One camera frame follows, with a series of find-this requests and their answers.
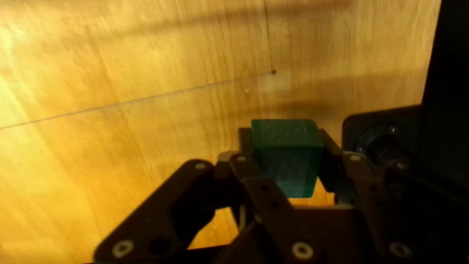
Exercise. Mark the black upright post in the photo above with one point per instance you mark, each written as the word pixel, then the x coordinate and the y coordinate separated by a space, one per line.
pixel 448 74

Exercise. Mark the small green block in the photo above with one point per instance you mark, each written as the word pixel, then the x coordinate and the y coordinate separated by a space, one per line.
pixel 287 152

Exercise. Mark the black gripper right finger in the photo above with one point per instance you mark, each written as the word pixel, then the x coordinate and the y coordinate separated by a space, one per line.
pixel 390 215

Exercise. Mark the black camera box with lens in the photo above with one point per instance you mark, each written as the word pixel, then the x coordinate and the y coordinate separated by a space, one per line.
pixel 381 134

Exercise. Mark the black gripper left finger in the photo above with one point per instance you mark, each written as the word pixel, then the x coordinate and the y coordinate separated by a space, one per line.
pixel 264 210

